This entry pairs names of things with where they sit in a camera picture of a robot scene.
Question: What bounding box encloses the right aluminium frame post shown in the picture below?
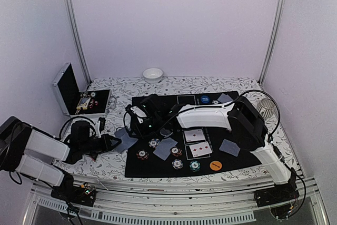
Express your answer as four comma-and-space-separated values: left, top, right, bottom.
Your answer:
258, 0, 286, 86

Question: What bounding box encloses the left aluminium frame post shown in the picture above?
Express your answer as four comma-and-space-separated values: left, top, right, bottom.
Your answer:
64, 0, 92, 85

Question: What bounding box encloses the aluminium frame post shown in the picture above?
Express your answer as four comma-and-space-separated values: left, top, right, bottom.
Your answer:
258, 0, 286, 86
64, 0, 92, 85

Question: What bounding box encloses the clear dealer button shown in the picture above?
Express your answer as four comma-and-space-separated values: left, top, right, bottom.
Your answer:
160, 128, 173, 138

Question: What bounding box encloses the red chip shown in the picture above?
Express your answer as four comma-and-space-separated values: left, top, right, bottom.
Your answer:
136, 150, 149, 160
171, 147, 182, 157

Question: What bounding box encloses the white chip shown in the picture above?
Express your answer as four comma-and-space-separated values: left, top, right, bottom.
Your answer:
172, 159, 183, 170
148, 138, 160, 148

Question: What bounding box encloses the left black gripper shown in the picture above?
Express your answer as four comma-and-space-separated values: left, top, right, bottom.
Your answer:
80, 133, 121, 154

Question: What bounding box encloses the black poker mat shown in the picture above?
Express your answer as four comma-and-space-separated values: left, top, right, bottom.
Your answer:
124, 91, 270, 178

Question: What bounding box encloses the face-down card big blind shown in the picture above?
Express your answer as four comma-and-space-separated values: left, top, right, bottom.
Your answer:
219, 139, 240, 157

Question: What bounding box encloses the face-up community card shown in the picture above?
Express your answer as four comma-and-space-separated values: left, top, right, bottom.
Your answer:
184, 129, 205, 143
189, 141, 212, 158

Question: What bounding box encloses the white ceramic bowl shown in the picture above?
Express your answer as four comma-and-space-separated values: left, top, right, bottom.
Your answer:
143, 67, 164, 83

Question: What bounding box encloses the blue card deck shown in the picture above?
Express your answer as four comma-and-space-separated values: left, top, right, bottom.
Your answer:
114, 128, 138, 153

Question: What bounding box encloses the silver poker chip case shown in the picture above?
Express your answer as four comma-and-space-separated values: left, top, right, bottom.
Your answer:
52, 62, 117, 119

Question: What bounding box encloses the white ribbed cup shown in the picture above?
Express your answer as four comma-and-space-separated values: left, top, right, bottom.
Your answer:
260, 99, 276, 119

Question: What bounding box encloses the face-down card small blind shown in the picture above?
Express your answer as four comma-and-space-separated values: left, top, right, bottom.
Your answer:
217, 93, 233, 103

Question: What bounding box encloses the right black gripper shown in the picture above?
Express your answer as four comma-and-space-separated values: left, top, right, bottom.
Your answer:
130, 114, 163, 140

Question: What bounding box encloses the orange big blind button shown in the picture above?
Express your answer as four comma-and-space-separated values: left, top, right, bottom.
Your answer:
210, 161, 222, 171

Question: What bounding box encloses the blue small blind button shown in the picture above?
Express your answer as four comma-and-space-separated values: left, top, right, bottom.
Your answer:
200, 95, 211, 104

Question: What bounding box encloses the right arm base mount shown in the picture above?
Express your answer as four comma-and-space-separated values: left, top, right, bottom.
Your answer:
253, 181, 300, 207

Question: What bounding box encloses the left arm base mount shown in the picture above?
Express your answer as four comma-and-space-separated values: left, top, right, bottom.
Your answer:
51, 183, 97, 207

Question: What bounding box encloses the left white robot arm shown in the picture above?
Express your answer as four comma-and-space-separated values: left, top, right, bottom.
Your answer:
1, 116, 122, 201

